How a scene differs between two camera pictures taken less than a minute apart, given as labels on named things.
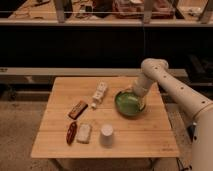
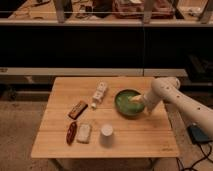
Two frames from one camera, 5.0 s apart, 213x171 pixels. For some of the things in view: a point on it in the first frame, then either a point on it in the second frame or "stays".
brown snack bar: x=78 y=109 stays
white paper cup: x=106 y=134 stays
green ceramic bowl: x=129 y=104 stays
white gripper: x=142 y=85 to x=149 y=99
